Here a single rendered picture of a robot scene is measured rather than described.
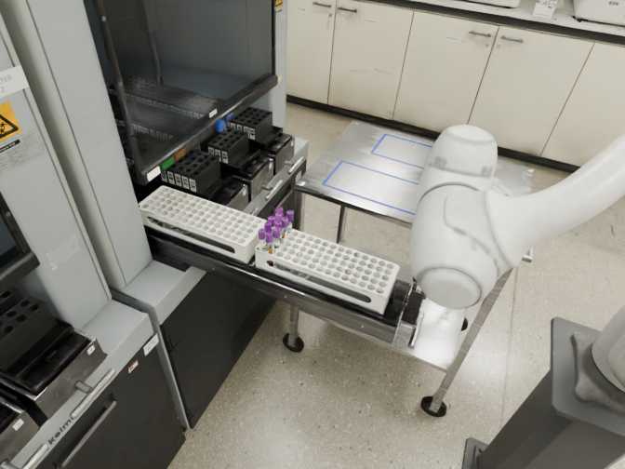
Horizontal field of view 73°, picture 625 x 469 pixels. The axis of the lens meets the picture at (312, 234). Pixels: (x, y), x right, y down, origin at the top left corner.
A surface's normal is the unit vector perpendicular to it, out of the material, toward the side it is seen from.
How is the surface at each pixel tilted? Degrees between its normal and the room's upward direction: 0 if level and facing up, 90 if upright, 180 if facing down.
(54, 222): 90
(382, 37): 90
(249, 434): 0
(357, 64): 90
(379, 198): 0
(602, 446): 90
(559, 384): 0
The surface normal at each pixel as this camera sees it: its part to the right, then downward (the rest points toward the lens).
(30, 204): 0.91, 0.31
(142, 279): 0.06, -0.74
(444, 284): -0.35, 0.72
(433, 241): -0.62, -0.52
